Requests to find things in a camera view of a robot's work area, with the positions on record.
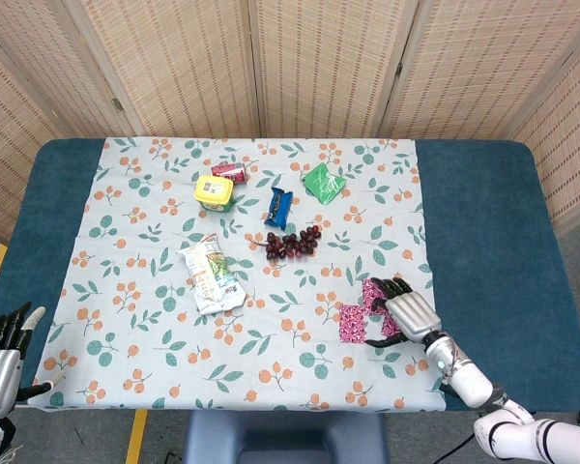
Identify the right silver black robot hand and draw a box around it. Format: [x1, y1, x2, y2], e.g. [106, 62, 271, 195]
[364, 276, 441, 350]

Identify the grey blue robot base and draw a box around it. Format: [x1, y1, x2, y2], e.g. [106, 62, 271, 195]
[183, 410, 391, 464]

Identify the floral leaf print tablecloth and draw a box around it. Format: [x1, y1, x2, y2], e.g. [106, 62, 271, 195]
[26, 136, 449, 413]

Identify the teal blue table cover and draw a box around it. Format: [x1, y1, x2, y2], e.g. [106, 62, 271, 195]
[0, 137, 580, 417]

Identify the bunch of dark red grapes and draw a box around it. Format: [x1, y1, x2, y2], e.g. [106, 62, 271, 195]
[245, 224, 323, 263]

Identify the green foil packet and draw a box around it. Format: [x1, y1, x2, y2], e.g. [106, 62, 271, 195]
[302, 162, 348, 206]

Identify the blue snack bar wrapper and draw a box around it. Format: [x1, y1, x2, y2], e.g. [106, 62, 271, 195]
[263, 187, 295, 231]

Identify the white crinkled snack bag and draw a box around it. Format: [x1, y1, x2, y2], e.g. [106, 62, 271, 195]
[176, 233, 247, 316]

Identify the bamboo folding screen panel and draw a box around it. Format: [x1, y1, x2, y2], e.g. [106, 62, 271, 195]
[0, 23, 67, 243]
[248, 0, 420, 139]
[376, 0, 580, 141]
[62, 0, 265, 139]
[505, 28, 580, 238]
[0, 0, 146, 139]

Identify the red soda can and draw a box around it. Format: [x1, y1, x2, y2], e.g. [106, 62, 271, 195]
[210, 162, 250, 185]

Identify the green tub with yellow lid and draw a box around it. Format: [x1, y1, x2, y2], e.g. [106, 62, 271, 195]
[193, 174, 237, 214]

